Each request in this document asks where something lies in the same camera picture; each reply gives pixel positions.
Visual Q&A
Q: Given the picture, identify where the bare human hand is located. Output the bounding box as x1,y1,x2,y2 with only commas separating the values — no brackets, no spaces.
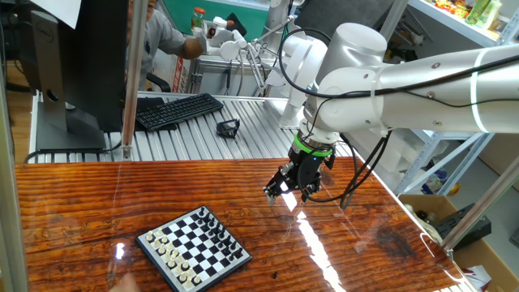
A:
109,272,141,292

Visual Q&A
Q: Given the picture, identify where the black Dell monitor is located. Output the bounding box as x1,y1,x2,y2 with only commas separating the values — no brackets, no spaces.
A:
18,0,130,153

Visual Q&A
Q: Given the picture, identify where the black electronic device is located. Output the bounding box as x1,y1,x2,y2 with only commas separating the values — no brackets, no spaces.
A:
432,202,492,251

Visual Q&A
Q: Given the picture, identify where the black monitor cable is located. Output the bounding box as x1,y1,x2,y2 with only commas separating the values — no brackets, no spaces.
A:
24,140,123,164

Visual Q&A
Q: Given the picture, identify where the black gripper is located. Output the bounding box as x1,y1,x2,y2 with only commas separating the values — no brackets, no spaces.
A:
263,146,325,207

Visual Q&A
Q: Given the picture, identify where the wood grain table mat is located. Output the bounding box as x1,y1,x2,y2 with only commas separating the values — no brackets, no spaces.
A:
15,157,480,292

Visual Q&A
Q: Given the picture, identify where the grey robot column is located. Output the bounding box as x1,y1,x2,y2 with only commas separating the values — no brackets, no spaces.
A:
265,0,305,54

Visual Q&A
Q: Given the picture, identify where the green bottle orange cap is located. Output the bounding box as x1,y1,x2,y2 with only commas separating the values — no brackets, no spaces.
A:
191,6,207,32

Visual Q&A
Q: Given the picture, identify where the white haptic teleoperation device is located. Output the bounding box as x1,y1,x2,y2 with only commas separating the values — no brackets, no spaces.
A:
190,15,330,131

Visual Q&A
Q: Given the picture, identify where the dark grey board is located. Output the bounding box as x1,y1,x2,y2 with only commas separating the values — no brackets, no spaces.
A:
294,0,397,45

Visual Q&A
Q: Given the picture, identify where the person in grey shirt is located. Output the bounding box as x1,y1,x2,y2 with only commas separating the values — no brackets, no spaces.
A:
127,0,206,92

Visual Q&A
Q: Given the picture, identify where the white red paper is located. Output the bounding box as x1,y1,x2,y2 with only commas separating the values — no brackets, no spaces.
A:
461,265,492,292

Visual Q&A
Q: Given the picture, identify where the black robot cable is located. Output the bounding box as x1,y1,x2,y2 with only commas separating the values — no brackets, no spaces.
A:
277,27,519,210

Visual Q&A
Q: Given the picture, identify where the black folding phone stand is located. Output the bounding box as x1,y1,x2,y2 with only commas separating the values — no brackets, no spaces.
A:
215,118,241,140

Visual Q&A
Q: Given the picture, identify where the white foam packaging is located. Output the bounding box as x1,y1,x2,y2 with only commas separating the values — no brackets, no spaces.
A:
348,129,431,191

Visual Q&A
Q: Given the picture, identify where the brown cardboard box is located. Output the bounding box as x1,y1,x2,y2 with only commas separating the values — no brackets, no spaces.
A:
399,193,519,292

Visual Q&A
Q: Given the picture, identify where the colourful plastic bag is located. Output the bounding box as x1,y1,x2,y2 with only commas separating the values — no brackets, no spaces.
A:
419,168,462,197

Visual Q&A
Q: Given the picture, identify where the black office chair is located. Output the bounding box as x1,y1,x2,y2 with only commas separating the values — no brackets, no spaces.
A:
144,71,173,93

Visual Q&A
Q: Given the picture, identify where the yellow black tool pile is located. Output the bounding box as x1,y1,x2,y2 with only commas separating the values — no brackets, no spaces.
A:
383,38,421,62

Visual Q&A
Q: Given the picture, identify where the black computer keyboard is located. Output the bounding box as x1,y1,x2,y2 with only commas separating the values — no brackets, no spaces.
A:
135,92,225,133

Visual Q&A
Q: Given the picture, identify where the colourful toy pile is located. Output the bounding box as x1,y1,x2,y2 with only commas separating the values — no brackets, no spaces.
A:
432,0,468,18

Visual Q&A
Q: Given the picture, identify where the black white magnetic chessboard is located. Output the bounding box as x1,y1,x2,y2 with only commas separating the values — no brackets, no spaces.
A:
135,204,254,292

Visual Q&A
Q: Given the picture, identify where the white paper sheet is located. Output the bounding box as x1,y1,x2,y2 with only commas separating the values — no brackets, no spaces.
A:
30,0,82,29

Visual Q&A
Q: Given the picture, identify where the aluminium equipment case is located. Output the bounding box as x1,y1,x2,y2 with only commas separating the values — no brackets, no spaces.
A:
188,54,285,98

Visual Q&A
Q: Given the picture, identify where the white box red print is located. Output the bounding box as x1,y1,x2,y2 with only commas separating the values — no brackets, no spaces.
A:
170,51,187,94

